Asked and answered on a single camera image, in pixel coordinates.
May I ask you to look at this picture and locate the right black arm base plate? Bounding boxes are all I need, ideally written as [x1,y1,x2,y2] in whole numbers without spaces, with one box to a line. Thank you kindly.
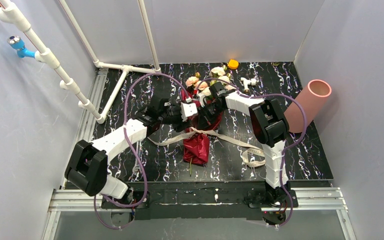
[244,188,299,208]

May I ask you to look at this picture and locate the white pipe tee fitting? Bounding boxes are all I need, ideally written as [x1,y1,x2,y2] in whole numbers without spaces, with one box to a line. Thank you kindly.
[240,77,258,94]

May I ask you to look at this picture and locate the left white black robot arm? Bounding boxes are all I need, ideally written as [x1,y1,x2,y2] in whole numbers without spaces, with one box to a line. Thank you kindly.
[64,97,198,199]

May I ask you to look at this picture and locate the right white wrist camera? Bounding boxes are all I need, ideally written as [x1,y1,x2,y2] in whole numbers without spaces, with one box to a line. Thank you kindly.
[197,92,213,107]

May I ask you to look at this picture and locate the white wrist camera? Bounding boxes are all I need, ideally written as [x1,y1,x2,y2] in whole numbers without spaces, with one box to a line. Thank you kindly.
[197,92,213,107]
[180,97,198,122]

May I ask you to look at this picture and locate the blue pipe fitting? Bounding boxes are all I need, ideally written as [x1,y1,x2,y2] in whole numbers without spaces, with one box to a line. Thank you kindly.
[7,35,35,59]

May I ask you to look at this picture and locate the purple cable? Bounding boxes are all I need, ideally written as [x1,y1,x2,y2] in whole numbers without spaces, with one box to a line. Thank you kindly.
[195,77,308,229]
[93,72,193,230]

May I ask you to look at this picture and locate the white pvc pipe frame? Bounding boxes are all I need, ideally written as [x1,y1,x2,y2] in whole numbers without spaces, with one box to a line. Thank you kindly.
[0,0,161,124]

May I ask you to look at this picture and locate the pink cylindrical vase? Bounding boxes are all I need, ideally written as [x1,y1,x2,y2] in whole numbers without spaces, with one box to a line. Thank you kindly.
[284,79,332,134]

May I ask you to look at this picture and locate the aluminium rail frame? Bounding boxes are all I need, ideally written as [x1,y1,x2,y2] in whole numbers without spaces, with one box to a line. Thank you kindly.
[42,67,357,240]

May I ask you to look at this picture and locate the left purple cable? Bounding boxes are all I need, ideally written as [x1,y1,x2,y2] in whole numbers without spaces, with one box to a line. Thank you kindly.
[93,72,193,230]

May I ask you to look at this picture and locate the red flower bouquet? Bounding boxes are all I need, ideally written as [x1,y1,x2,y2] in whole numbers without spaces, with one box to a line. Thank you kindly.
[183,65,231,173]

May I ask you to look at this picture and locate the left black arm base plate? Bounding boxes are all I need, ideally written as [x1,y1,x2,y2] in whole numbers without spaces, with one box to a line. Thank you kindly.
[101,190,151,209]

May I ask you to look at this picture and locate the small orange yellow cap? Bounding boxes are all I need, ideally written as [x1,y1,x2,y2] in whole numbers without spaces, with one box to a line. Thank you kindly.
[227,59,240,70]

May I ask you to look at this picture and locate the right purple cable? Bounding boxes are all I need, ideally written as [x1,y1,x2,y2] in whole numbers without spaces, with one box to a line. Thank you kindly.
[195,77,308,229]

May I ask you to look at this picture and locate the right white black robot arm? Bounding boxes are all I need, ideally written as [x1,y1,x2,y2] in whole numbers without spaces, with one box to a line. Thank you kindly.
[197,82,293,208]

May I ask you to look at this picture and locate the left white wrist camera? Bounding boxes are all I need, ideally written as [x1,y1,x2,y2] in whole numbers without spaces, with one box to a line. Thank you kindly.
[180,97,198,122]

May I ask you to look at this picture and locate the cream ribbon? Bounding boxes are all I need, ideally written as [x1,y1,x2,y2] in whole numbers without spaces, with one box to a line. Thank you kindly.
[148,127,266,168]

